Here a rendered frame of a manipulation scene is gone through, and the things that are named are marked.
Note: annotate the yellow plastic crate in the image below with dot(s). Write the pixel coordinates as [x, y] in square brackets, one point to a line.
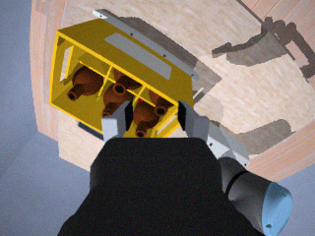
[123, 52]

